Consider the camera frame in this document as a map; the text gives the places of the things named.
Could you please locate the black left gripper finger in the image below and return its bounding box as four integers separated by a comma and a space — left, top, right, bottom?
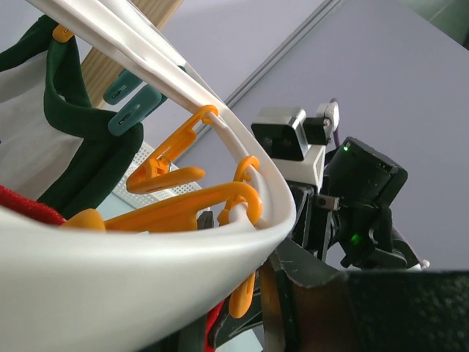
259, 239, 468, 351

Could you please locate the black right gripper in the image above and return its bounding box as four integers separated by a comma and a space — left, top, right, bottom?
287, 182, 339, 260

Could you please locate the white plastic clip hanger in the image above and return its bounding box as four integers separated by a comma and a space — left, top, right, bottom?
1, 1, 296, 351

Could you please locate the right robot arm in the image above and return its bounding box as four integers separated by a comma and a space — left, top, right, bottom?
288, 137, 429, 270

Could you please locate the small orange clip top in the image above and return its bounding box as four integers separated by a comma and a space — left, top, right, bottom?
52, 24, 74, 43

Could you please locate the orange clothespin middle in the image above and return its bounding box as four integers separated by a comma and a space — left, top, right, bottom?
217, 155, 259, 318

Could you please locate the orange plastic clothespin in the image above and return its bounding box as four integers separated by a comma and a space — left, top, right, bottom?
62, 182, 262, 232

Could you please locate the orange clothespin on rim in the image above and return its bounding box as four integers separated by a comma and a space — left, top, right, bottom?
128, 105, 218, 188

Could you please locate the white perforated plastic basket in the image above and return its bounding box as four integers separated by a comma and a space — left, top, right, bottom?
112, 142, 201, 208

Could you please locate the teal clothespin on shirt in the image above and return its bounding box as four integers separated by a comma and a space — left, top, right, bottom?
103, 69, 167, 136

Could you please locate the wooden clothes rack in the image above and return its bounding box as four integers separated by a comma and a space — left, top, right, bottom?
79, 0, 185, 110

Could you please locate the green and white t-shirt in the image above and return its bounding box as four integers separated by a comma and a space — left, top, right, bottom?
1, 16, 144, 219

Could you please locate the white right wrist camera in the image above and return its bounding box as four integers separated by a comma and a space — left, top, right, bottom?
251, 98, 340, 191

